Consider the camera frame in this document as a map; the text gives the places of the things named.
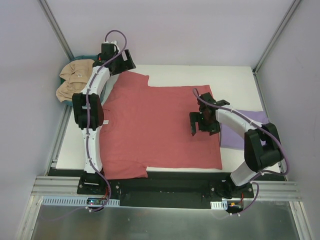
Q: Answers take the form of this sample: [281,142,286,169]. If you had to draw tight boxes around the beige t shirt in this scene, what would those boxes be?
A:
[56,59,94,103]

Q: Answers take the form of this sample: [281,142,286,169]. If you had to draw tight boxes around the right aluminium frame post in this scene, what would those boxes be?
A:
[252,0,303,76]

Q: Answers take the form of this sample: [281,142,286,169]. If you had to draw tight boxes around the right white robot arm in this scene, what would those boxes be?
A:
[189,88,288,198]

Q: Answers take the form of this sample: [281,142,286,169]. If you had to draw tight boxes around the white cable duct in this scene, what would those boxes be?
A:
[210,200,228,211]
[42,196,120,208]

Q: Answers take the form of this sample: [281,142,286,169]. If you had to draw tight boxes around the folded purple t shirt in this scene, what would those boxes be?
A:
[220,110,269,150]

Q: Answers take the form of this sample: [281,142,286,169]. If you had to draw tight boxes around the left aluminium frame post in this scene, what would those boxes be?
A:
[37,0,74,61]

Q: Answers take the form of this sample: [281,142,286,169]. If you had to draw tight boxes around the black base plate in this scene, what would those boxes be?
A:
[76,170,260,208]

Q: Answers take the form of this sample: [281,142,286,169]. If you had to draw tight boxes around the aluminium frame post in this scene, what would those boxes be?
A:
[37,0,74,61]
[252,0,303,76]

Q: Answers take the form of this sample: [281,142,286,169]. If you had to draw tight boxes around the teal plastic basket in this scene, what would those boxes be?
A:
[59,54,109,109]

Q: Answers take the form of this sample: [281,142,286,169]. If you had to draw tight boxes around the aluminium front rail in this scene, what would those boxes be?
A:
[31,176,303,202]

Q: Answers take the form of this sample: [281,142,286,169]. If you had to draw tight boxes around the right white cable duct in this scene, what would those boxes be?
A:
[210,200,228,211]

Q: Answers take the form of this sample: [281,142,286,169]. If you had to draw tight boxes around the left white cable duct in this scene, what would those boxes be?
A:
[42,196,120,208]

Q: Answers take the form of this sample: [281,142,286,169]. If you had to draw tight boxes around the pink red t shirt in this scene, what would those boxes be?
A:
[99,71,223,180]

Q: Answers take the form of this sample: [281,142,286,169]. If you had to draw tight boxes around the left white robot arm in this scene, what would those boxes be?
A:
[72,40,136,177]

